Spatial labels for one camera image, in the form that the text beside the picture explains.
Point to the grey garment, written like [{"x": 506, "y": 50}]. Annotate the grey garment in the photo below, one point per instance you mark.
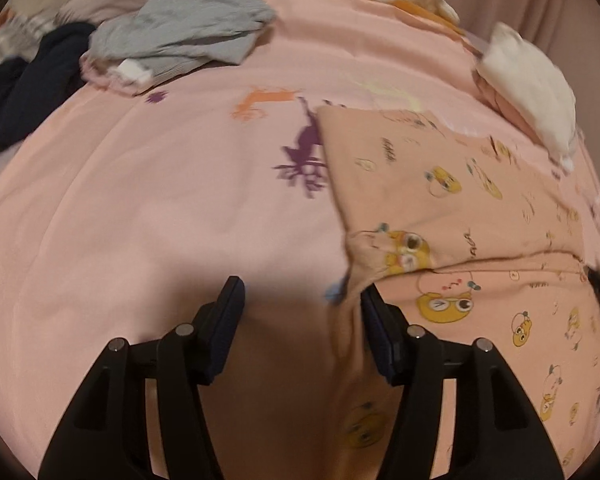
[{"x": 180, "y": 25}]

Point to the plaid bed sheet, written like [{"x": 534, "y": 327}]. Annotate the plaid bed sheet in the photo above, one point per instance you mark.
[{"x": 10, "y": 35}]

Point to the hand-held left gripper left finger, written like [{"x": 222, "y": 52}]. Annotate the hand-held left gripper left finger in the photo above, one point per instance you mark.
[{"x": 227, "y": 320}]

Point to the dark navy garment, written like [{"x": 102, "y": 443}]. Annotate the dark navy garment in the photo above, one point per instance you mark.
[{"x": 25, "y": 90}]

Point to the white folded cloth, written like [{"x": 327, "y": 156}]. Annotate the white folded cloth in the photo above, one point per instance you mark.
[{"x": 525, "y": 80}]

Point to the small pink garment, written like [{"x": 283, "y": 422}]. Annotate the small pink garment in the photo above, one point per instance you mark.
[{"x": 105, "y": 77}]

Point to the pink printed blanket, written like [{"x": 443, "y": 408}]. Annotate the pink printed blanket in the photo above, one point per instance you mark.
[{"x": 155, "y": 210}]

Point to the pink cartoon print shirt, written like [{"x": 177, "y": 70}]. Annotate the pink cartoon print shirt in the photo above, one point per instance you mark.
[{"x": 430, "y": 210}]

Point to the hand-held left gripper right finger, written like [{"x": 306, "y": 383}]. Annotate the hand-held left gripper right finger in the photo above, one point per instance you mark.
[{"x": 380, "y": 335}]

